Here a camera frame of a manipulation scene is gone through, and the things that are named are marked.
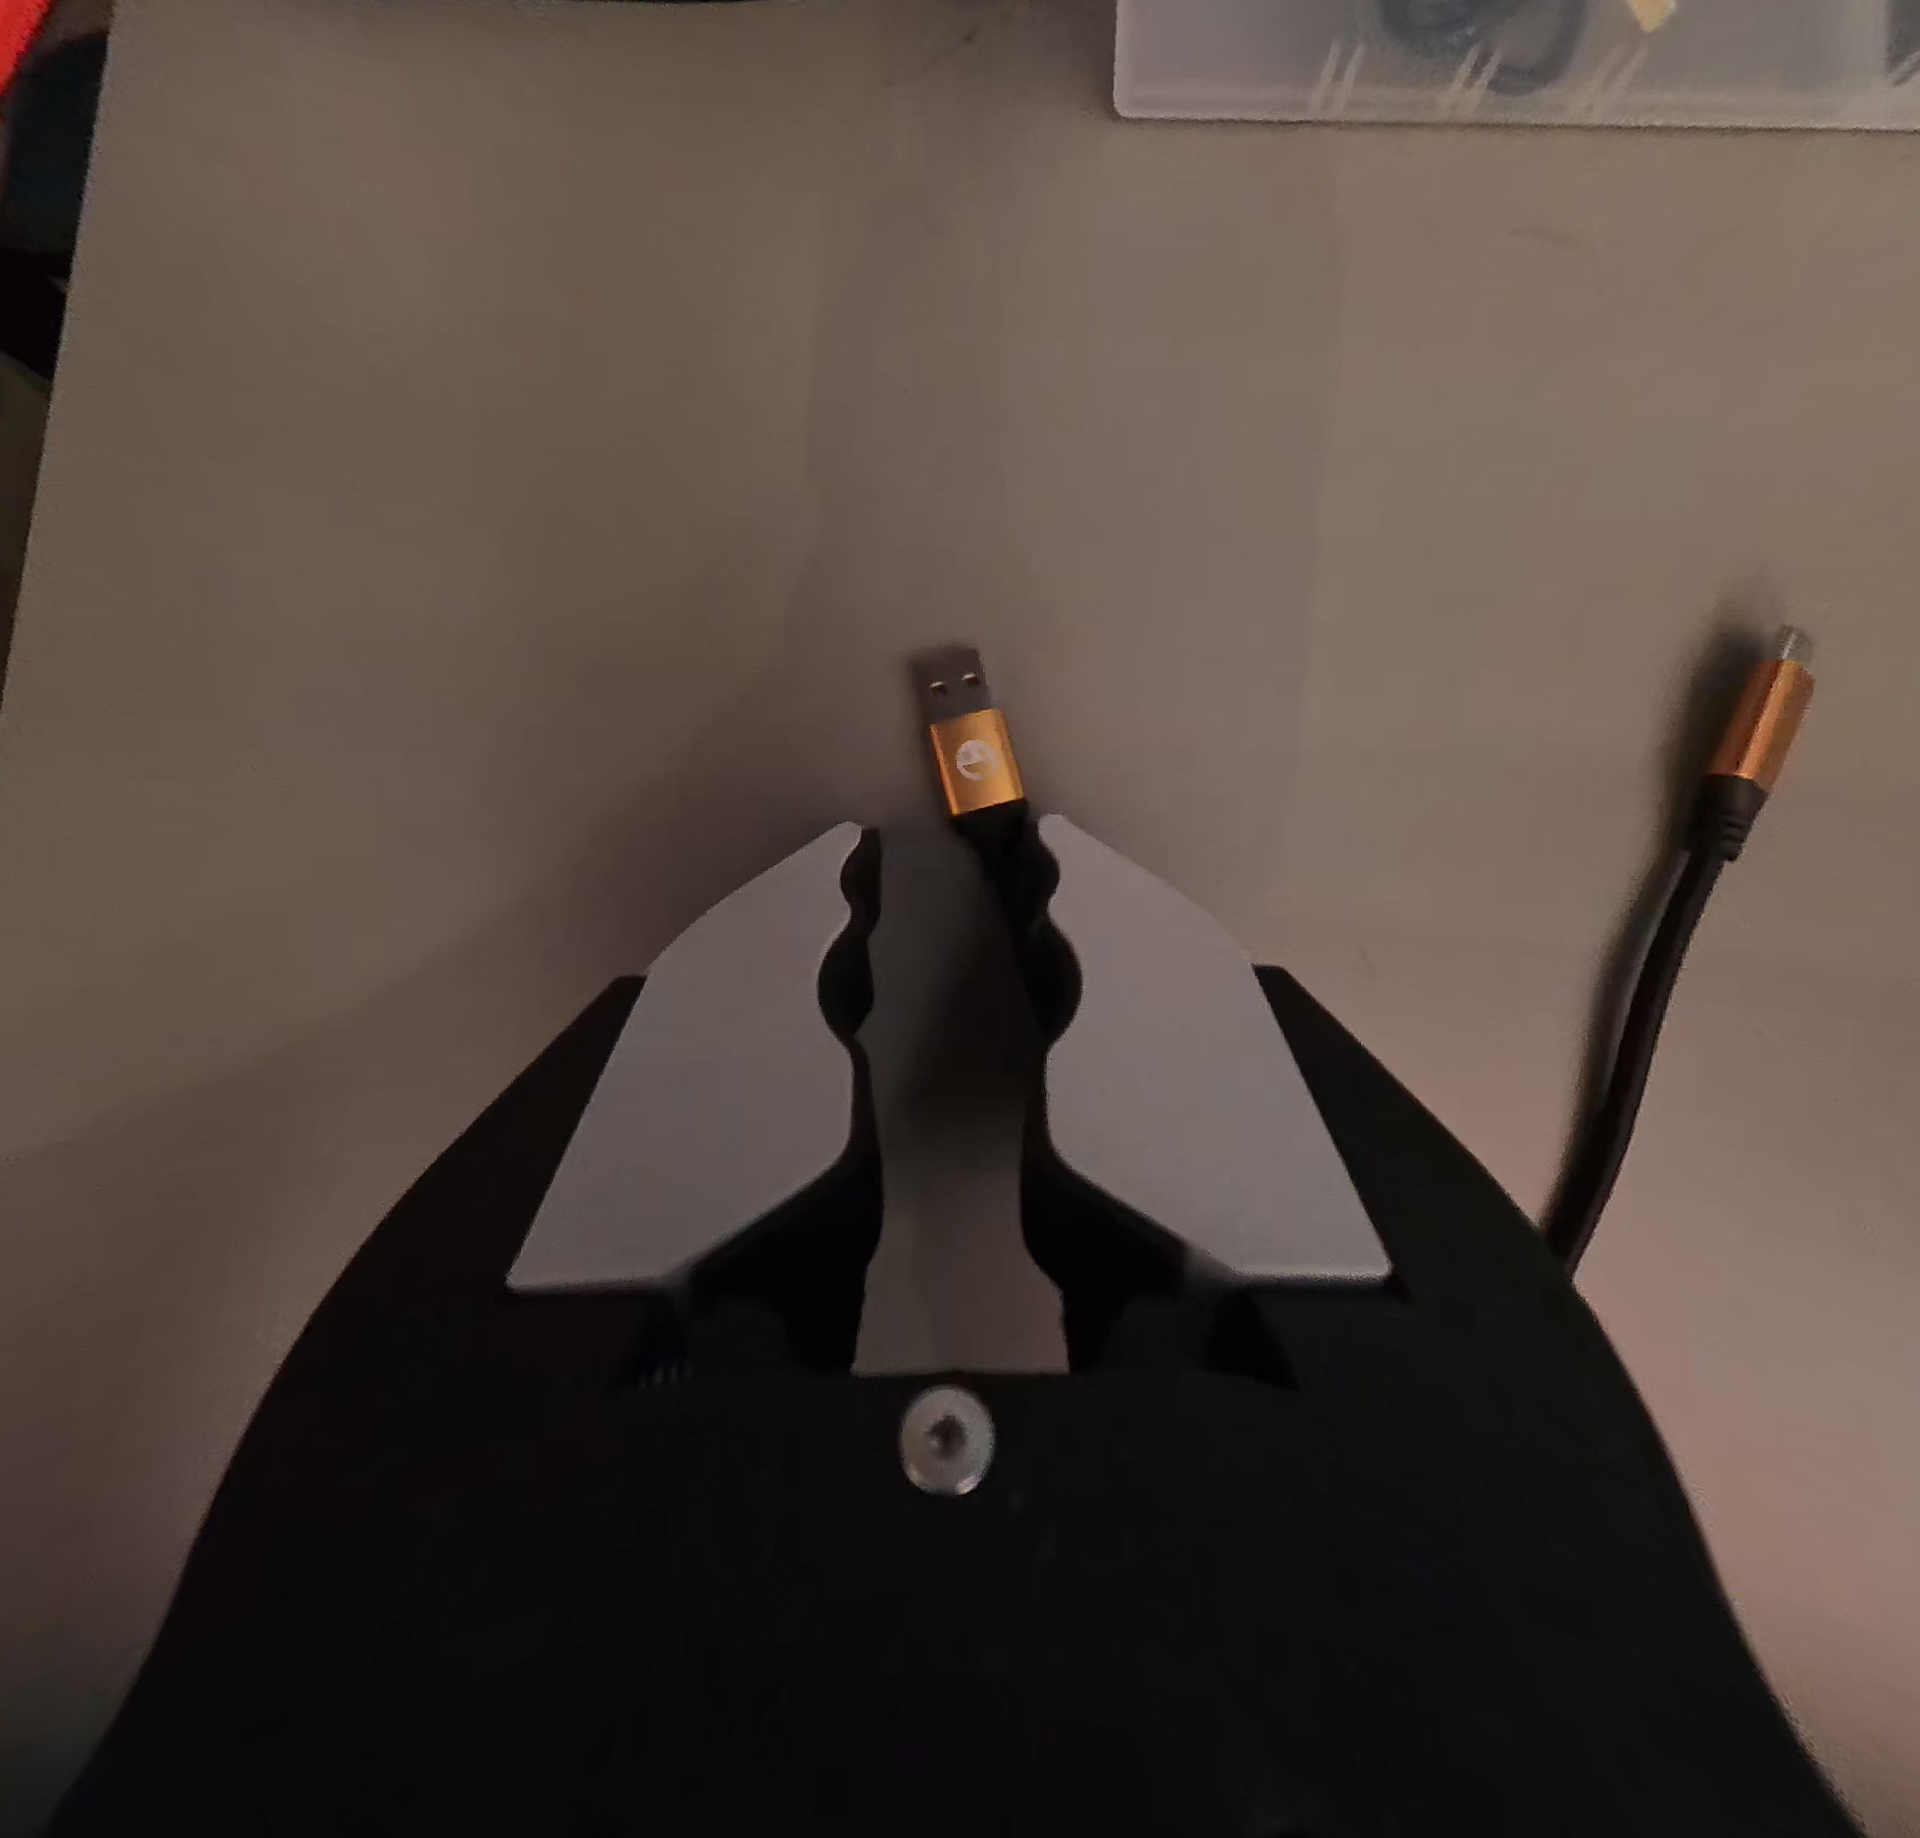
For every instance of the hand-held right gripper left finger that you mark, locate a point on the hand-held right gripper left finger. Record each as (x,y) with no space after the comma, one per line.
(706,1118)

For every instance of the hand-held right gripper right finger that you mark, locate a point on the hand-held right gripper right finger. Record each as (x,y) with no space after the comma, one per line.
(1200,1118)

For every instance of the clear plastic bin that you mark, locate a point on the clear plastic bin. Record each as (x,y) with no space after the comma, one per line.
(1231,54)

